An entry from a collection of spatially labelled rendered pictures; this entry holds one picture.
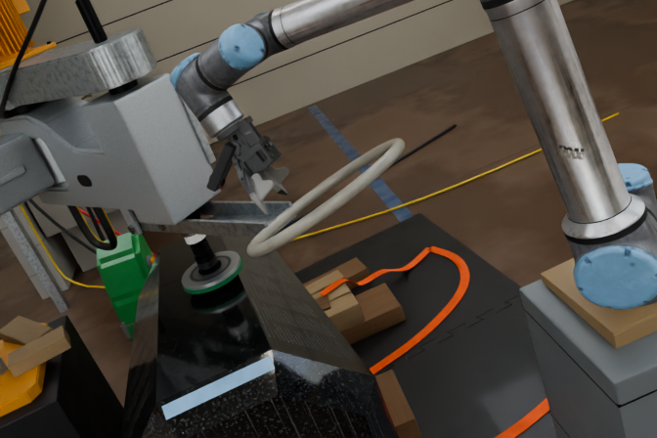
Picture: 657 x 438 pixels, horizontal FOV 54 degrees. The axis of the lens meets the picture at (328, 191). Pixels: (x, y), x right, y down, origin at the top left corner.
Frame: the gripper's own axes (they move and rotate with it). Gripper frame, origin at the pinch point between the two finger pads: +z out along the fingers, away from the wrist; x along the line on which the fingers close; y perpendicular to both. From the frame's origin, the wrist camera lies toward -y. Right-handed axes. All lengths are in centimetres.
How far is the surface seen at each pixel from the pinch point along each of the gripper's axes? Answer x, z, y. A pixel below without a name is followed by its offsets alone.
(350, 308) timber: 132, 70, -60
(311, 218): -1.6, 6.5, 5.9
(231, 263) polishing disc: 59, 13, -53
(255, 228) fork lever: 30.1, 4.6, -22.6
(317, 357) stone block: 27, 45, -30
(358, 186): 3.2, 6.9, 17.5
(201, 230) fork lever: 42, -3, -44
